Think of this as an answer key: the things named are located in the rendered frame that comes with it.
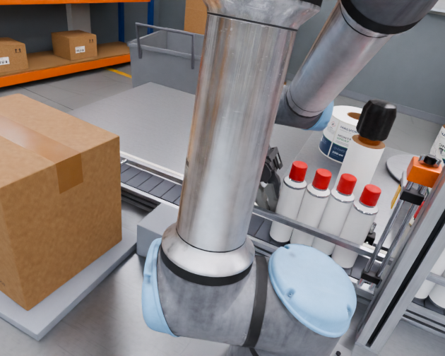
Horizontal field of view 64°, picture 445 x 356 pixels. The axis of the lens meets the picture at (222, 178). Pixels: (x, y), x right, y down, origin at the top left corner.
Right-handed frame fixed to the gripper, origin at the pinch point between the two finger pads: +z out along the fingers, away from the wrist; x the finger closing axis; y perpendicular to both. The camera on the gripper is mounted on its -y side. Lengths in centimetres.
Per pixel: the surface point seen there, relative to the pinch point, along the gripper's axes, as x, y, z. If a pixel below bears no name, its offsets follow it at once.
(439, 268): -32.8, -2.7, 14.1
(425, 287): -29.7, -2.8, 18.9
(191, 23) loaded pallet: 185, 317, -82
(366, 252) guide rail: -20.4, -4.2, 9.0
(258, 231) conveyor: 4.2, -1.6, 4.0
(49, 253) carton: 25.1, -37.3, -16.1
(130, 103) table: 77, 54, -32
